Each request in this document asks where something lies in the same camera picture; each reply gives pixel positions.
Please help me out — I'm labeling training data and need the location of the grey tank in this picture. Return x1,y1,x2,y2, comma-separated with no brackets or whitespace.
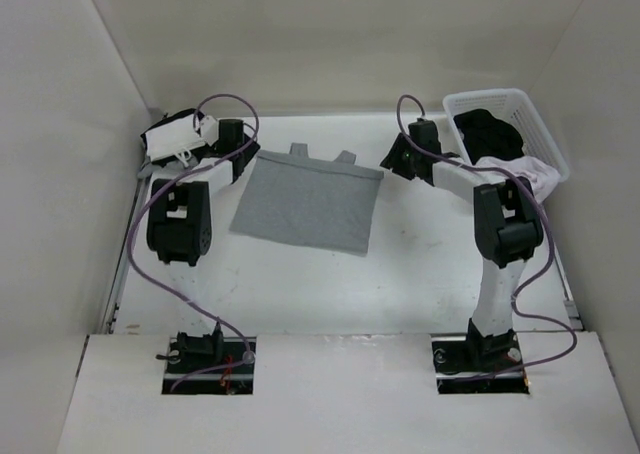
137,159,198,179
230,143,384,256

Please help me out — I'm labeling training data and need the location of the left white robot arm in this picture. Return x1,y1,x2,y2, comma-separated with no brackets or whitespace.
146,119,260,322

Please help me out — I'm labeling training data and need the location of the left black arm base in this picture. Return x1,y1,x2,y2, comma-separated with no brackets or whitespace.
155,323,224,369

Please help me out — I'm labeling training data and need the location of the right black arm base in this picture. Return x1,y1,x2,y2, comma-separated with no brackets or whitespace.
432,319,522,374

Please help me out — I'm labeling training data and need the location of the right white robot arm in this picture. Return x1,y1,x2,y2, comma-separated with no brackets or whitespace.
381,119,543,370

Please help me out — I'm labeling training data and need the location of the folded white tank top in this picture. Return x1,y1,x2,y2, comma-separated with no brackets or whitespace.
144,114,205,164

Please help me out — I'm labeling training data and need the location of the folded grey tank top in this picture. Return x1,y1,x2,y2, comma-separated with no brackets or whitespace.
137,159,198,179

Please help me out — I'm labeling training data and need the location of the black garment in basket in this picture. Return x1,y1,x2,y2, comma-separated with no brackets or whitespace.
453,109,524,164

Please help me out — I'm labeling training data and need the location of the white plastic basket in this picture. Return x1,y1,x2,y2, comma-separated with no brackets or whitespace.
443,88,569,202

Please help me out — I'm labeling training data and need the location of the pink garment in basket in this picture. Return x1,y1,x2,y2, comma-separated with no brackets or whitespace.
475,156,561,204

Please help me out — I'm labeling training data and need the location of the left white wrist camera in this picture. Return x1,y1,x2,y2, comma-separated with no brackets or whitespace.
193,113,219,145

